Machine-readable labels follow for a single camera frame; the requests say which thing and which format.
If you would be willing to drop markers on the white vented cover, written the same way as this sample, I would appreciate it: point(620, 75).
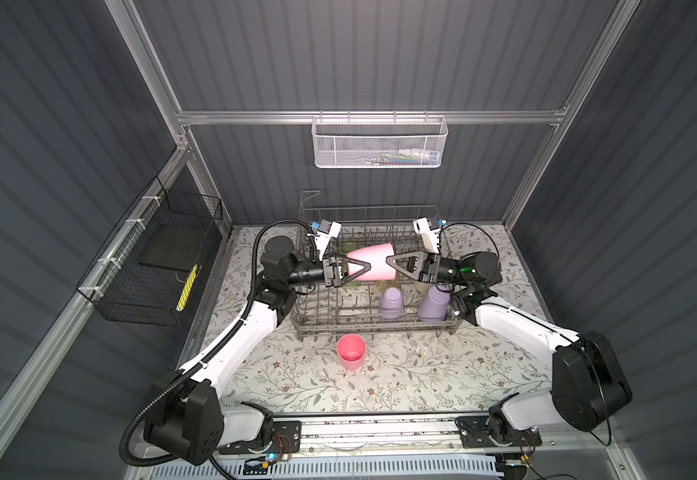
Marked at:
point(436, 466)

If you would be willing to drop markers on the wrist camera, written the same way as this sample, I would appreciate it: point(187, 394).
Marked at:
point(430, 233)
point(322, 232)

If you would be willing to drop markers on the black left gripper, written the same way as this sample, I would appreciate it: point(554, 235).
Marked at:
point(335, 281)

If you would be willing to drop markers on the black wire wall basket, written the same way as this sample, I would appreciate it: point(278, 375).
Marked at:
point(155, 268)

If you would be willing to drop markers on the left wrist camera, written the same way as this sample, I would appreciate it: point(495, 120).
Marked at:
point(322, 232)

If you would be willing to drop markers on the white mesh wall basket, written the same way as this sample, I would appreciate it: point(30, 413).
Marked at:
point(342, 142)

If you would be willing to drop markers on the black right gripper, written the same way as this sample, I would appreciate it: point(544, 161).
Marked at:
point(416, 265)

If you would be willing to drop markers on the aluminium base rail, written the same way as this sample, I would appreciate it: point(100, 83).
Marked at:
point(478, 431)

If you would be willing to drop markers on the lilac cup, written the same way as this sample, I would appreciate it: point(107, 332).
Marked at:
point(392, 305)
point(435, 304)

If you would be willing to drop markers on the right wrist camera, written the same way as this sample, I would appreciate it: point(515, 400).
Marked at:
point(430, 233)

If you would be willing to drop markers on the tubes in white basket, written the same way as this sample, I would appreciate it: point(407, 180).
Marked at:
point(414, 158)

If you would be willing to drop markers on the green transparent cup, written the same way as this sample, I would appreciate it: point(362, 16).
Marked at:
point(348, 247)

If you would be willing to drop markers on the black pad in basket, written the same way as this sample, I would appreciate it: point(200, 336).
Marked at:
point(173, 248)

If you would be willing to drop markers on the grey wire dish rack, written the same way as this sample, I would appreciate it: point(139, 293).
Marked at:
point(354, 309)

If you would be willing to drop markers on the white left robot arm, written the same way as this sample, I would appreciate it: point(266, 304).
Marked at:
point(185, 419)

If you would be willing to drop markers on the pink cup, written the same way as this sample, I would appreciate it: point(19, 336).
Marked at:
point(352, 350)
point(376, 255)

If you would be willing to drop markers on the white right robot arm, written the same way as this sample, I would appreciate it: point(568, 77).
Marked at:
point(588, 383)

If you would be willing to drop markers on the yellow brush in basket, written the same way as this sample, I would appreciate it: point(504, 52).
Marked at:
point(187, 289)

